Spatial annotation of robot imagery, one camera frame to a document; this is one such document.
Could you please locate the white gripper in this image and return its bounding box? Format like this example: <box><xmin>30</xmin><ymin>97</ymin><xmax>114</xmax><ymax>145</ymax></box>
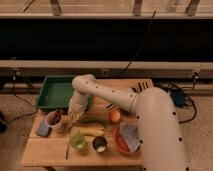
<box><xmin>68</xmin><ymin>90</ymin><xmax>91</xmax><ymax>123</ymax></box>

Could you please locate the green plastic cup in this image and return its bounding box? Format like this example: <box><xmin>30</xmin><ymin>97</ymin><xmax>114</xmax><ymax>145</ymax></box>
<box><xmin>70</xmin><ymin>132</ymin><xmax>86</xmax><ymax>151</ymax></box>

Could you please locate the black cable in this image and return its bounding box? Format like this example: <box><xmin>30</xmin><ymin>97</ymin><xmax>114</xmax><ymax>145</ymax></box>
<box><xmin>117</xmin><ymin>9</ymin><xmax>157</xmax><ymax>77</ymax></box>

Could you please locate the dark striped block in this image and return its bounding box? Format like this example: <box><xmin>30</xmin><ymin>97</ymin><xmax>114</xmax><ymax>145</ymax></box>
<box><xmin>138</xmin><ymin>82</ymin><xmax>149</xmax><ymax>92</ymax></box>

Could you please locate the green cucumber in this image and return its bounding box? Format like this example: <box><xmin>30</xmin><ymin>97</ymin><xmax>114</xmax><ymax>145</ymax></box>
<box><xmin>80</xmin><ymin>117</ymin><xmax>107</xmax><ymax>128</ymax></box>

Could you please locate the orange bowl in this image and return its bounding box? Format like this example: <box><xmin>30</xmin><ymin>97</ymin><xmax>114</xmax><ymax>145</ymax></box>
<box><xmin>112</xmin><ymin>126</ymin><xmax>140</xmax><ymax>155</ymax></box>

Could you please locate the yellow banana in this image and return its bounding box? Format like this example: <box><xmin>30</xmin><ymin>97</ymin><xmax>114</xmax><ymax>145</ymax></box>
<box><xmin>80</xmin><ymin>129</ymin><xmax>104</xmax><ymax>137</ymax></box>

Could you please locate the silver fork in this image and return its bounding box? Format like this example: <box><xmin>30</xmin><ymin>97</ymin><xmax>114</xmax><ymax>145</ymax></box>
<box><xmin>65</xmin><ymin>123</ymin><xmax>72</xmax><ymax>160</ymax></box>

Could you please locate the wooden folding table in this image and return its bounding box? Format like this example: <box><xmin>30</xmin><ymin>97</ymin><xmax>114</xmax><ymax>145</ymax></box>
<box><xmin>21</xmin><ymin>79</ymin><xmax>153</xmax><ymax>167</ymax></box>

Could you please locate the green plastic tray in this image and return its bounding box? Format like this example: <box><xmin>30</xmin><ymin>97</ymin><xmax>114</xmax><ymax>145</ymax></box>
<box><xmin>36</xmin><ymin>75</ymin><xmax>73</xmax><ymax>112</ymax></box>

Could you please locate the small black cup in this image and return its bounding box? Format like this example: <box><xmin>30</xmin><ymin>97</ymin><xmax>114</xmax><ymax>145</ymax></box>
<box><xmin>92</xmin><ymin>136</ymin><xmax>107</xmax><ymax>153</ymax></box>

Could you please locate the peach apple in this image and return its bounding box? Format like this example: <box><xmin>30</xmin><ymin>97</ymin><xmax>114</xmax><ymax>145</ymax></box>
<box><xmin>108</xmin><ymin>110</ymin><xmax>121</xmax><ymax>124</ymax></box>

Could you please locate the blue sponge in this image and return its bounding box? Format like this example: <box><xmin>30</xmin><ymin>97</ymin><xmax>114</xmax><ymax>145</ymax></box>
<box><xmin>36</xmin><ymin>121</ymin><xmax>51</xmax><ymax>137</ymax></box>

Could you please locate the white mug with brown contents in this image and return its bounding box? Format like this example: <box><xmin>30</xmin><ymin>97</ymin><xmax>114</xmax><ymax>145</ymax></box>
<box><xmin>45</xmin><ymin>111</ymin><xmax>65</xmax><ymax>132</ymax></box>

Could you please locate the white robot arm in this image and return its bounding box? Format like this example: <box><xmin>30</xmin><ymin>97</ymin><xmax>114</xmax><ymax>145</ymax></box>
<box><xmin>69</xmin><ymin>74</ymin><xmax>189</xmax><ymax>171</ymax></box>

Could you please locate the dark purple saucepan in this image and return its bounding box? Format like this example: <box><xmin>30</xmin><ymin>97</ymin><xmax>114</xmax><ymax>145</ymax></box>
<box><xmin>105</xmin><ymin>103</ymin><xmax>116</xmax><ymax>111</ymax></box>

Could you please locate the grey folded cloth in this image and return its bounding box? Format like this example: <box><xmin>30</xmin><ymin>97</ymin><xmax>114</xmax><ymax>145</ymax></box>
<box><xmin>119</xmin><ymin>122</ymin><xmax>140</xmax><ymax>153</ymax></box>

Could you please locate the blue power box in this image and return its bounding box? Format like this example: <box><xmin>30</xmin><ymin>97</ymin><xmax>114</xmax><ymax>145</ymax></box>
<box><xmin>170</xmin><ymin>90</ymin><xmax>186</xmax><ymax>107</ymax></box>

